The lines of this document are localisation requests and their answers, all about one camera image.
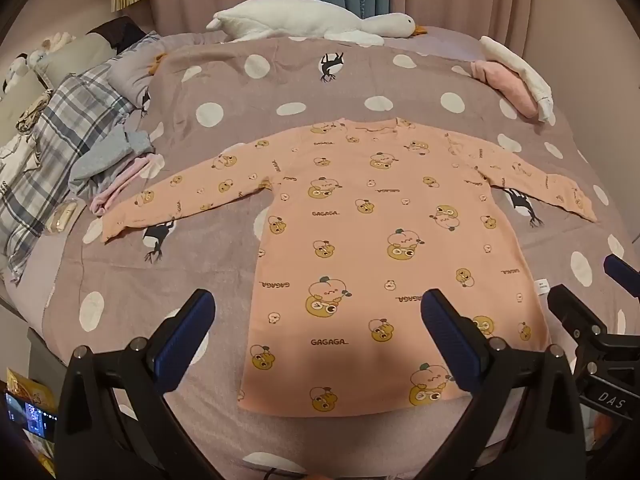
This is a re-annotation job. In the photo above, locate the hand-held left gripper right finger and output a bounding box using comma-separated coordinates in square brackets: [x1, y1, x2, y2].
[420, 288, 587, 480]

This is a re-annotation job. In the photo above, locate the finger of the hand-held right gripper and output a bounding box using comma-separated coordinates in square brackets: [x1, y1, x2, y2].
[546, 284, 608, 348]
[603, 254, 640, 306]

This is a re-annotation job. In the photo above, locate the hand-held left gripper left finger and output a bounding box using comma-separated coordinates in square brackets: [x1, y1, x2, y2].
[52, 288, 217, 480]

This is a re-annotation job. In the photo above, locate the pink cartoon print shirt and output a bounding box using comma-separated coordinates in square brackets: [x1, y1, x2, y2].
[101, 117, 600, 413]

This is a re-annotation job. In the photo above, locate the yellow packet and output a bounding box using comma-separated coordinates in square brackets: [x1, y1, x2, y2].
[6, 367, 53, 408]

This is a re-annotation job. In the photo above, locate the light pink garment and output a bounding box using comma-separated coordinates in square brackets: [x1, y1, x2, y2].
[90, 152, 166, 218]

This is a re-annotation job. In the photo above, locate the smartphone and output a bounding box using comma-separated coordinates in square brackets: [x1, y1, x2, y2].
[4, 391, 60, 441]

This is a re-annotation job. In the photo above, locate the clear gold pouch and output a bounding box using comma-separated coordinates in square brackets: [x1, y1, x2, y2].
[47, 200, 78, 233]

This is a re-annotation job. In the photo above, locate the grey garment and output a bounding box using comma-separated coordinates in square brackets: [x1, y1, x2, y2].
[67, 122, 156, 196]

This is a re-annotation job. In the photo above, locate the pink folded cloth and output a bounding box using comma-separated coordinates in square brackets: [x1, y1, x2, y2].
[470, 59, 538, 120]

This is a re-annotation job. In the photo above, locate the white folded cloth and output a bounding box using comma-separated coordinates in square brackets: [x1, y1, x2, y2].
[479, 35, 556, 123]

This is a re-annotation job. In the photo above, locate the white printed cloth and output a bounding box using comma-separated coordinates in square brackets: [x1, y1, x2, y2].
[0, 130, 41, 201]

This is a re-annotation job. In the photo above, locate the plaid quilt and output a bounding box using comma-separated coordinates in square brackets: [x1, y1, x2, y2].
[0, 65, 151, 281]

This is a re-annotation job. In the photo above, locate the mauve polka dot blanket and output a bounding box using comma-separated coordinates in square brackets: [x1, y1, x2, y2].
[42, 37, 640, 480]

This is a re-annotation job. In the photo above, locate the leopard patterned cloth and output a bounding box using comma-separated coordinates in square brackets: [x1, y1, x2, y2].
[15, 90, 53, 131]

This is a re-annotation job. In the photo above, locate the lilac bed sheet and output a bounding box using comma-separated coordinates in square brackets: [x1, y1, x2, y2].
[415, 25, 501, 61]

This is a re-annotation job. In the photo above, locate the beige pillow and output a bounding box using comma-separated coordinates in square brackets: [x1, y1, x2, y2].
[35, 35, 116, 81]
[0, 70, 46, 126]

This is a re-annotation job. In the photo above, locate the dark brown pillow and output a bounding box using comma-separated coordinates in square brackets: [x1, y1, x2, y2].
[92, 16, 148, 53]

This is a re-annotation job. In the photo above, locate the white plush toy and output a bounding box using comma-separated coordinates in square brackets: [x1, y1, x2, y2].
[5, 55, 28, 93]
[27, 32, 76, 68]

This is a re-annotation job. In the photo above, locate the white goose plush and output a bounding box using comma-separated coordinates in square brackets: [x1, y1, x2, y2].
[206, 0, 428, 43]

